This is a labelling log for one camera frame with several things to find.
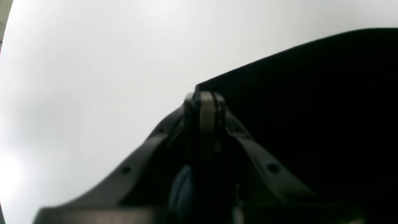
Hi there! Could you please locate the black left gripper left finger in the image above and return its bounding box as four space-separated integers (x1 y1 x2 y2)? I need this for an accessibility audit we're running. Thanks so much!
34 93 194 224

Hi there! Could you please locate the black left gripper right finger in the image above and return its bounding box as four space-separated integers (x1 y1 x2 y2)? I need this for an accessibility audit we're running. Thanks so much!
199 91 364 224

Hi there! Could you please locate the black T-shirt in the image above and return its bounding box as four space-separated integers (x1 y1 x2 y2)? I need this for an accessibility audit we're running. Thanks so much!
197 28 398 224

